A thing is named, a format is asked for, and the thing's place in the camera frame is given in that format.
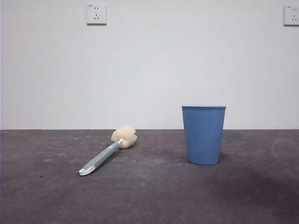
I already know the grey-handled cream sponge cup brush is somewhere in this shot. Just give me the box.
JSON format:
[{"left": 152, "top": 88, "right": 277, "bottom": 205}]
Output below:
[{"left": 78, "top": 125, "right": 138, "bottom": 176}]

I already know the blue ribbed plastic cup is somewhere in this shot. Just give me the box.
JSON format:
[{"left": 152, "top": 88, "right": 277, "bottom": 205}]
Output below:
[{"left": 181, "top": 105, "right": 227, "bottom": 166}]

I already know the white wall socket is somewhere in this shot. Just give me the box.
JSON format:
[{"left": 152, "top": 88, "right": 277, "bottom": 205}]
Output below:
[
  {"left": 86, "top": 3, "right": 107, "bottom": 26},
  {"left": 283, "top": 5, "right": 299, "bottom": 26}
]

